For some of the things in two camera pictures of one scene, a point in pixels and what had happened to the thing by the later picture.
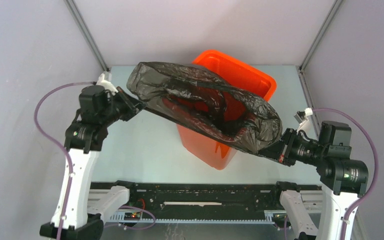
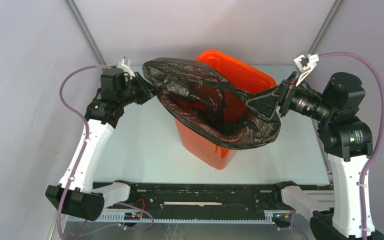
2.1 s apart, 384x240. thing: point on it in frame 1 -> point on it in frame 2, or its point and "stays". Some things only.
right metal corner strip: (337, 4) stays
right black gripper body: (287, 153) -> (289, 86)
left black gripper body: (125, 109) -> (140, 92)
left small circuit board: (132, 216) stays
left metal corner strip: (86, 31) stays
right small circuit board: (278, 220) stays
